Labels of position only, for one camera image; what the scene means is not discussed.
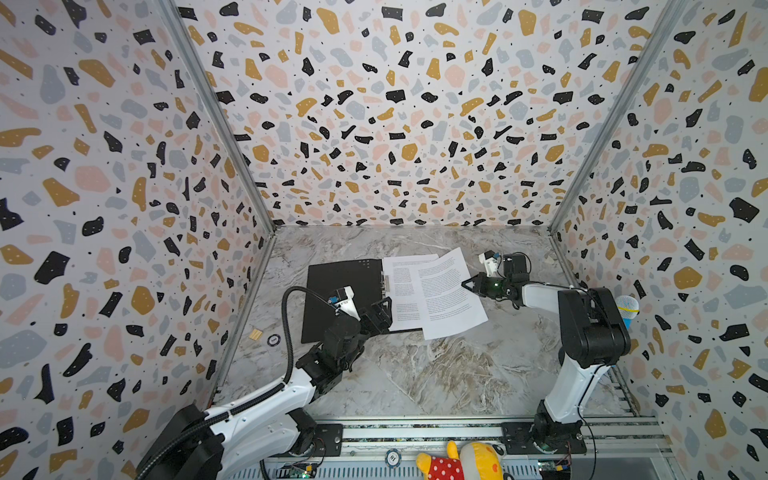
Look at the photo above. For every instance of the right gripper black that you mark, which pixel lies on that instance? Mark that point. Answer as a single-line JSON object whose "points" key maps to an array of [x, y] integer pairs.
{"points": [[483, 285]]}

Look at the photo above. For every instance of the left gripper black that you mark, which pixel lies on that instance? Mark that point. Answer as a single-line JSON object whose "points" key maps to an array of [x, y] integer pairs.
{"points": [[383, 321]]}

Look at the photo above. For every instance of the white text sheet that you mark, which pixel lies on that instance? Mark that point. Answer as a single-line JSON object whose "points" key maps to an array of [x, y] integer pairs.
{"points": [[445, 307], [400, 288]]}

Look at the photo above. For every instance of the orange folder black inside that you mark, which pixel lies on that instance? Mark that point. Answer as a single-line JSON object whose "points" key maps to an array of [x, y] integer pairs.
{"points": [[364, 276]]}

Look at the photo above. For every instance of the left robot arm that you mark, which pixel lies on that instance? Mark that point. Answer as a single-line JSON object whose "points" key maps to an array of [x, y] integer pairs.
{"points": [[213, 443]]}

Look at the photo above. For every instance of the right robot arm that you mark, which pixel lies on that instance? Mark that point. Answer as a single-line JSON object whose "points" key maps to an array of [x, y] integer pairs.
{"points": [[593, 335]]}

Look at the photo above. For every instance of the blue toy microphone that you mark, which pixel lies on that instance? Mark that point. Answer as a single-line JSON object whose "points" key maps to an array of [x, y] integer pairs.
{"points": [[628, 308]]}

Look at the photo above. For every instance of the yellow red plush toy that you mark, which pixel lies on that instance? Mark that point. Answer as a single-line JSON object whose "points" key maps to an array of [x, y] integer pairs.
{"points": [[475, 460]]}

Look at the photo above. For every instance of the green circuit board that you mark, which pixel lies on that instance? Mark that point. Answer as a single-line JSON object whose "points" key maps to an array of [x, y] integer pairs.
{"points": [[297, 471]]}

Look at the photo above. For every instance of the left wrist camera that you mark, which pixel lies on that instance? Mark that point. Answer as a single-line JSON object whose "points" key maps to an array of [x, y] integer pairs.
{"points": [[342, 301]]}

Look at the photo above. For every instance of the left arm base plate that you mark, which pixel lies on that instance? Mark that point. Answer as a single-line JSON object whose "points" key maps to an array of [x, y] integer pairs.
{"points": [[323, 440]]}

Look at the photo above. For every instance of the round white badge on rail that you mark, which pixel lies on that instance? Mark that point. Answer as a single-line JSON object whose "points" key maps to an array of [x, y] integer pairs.
{"points": [[393, 458]]}

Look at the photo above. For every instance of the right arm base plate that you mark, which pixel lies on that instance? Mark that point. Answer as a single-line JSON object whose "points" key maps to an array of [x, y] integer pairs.
{"points": [[531, 438]]}

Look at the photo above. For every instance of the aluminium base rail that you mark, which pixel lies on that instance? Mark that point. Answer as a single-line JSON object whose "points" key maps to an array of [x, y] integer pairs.
{"points": [[617, 448]]}

